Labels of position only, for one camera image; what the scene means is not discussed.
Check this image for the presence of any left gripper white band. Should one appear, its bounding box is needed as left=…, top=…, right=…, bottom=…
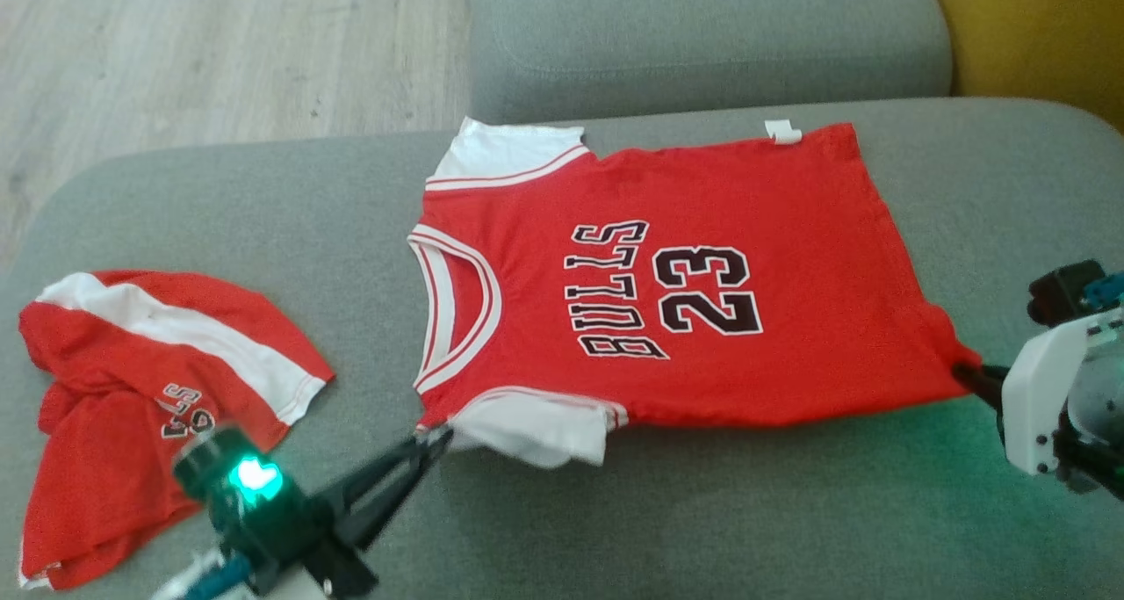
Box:
left=224, top=428, right=450, bottom=600

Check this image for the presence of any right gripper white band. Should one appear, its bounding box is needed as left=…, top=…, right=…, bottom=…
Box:
left=953, top=306, right=1124, bottom=476

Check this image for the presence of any red Bulls 23 jersey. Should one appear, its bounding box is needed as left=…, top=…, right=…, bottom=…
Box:
left=407, top=117, right=983, bottom=469

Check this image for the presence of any red shorts white stripe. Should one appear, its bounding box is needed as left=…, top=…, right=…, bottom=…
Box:
left=18, top=271, right=336, bottom=590

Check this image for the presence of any large grey sofa ottoman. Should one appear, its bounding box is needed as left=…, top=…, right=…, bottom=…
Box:
left=0, top=98, right=1124, bottom=600

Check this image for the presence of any yellow sofa back cushion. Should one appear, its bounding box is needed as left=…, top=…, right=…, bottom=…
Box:
left=926, top=0, right=1124, bottom=131

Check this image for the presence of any grey sofa seat cushion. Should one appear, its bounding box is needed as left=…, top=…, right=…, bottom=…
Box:
left=468, top=0, right=954, bottom=125

